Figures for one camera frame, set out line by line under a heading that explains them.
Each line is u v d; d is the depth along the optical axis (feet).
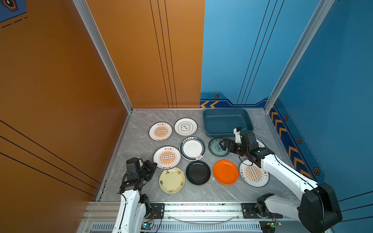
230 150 2.43
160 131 3.46
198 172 2.88
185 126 3.56
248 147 2.08
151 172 2.43
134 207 1.73
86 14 2.34
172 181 2.72
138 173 2.14
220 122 3.68
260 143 3.26
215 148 3.17
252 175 2.78
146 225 2.31
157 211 2.34
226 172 2.80
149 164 2.44
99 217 2.43
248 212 2.38
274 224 2.28
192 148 3.17
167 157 2.93
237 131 2.53
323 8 2.29
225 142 2.48
